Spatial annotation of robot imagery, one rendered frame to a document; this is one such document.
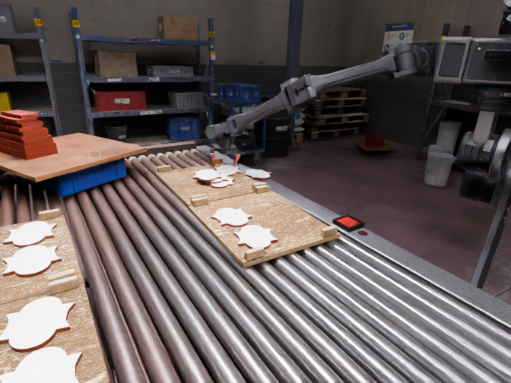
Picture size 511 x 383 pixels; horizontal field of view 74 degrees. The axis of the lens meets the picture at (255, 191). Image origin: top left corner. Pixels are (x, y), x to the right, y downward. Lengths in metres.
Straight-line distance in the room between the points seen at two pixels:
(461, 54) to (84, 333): 1.40
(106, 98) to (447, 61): 4.45
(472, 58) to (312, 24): 6.00
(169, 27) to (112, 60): 0.91
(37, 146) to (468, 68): 1.63
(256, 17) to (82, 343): 6.26
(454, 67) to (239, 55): 5.29
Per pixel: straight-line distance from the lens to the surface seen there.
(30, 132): 1.60
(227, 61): 6.40
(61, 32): 5.83
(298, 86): 1.20
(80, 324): 0.82
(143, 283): 0.92
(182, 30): 5.44
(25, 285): 0.98
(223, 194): 1.34
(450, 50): 1.48
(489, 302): 1.03
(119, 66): 5.31
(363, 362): 0.76
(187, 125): 5.57
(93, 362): 0.74
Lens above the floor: 1.45
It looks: 22 degrees down
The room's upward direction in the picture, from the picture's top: 2 degrees clockwise
